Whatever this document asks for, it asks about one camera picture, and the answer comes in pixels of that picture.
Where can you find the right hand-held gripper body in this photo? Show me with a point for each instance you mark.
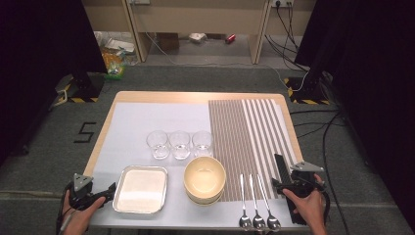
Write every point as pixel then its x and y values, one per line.
pixel 305 182

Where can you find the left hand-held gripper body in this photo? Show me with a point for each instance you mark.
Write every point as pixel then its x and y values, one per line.
pixel 81 182

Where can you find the bundle of black chopsticks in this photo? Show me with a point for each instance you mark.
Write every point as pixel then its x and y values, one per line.
pixel 281 164

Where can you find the silver spoon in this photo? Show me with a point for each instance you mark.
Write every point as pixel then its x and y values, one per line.
pixel 259 223
pixel 273 223
pixel 245 222

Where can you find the silver square tray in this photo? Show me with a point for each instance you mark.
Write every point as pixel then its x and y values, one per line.
pixel 141 212

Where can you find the person's right hand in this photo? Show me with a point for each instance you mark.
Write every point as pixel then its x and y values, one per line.
pixel 310 209

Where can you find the person's left hand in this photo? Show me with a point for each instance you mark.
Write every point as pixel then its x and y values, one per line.
pixel 76 222

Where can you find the clear drinking glass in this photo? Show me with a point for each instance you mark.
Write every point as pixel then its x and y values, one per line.
pixel 202 145
pixel 158 147
pixel 180 147

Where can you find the striped brown white placemat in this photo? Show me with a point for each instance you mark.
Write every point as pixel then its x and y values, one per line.
pixel 228 130

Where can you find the white paper sheet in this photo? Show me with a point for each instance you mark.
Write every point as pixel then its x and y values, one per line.
pixel 147 117

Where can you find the yellow black hazard tape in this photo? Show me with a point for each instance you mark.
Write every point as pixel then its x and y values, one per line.
pixel 78 100
pixel 308 102

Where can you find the black stand base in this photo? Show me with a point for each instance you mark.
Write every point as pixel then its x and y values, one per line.
pixel 86 86
pixel 310 88

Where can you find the black curtain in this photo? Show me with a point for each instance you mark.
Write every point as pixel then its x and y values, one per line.
pixel 375 81
pixel 32 65

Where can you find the pile of plastic bags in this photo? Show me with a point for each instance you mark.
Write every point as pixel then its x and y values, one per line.
pixel 114 62

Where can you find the red can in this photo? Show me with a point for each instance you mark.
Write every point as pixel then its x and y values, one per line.
pixel 230 38

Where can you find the brown cardboard box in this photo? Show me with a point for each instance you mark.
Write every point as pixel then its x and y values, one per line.
pixel 168 40

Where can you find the white crumpled cloth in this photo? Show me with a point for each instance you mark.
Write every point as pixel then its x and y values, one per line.
pixel 197 37

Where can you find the beige wooden desk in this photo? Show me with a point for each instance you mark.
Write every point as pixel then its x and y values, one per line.
pixel 195 16

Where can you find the white wall socket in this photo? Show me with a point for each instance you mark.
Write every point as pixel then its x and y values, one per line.
pixel 140 1
pixel 282 2

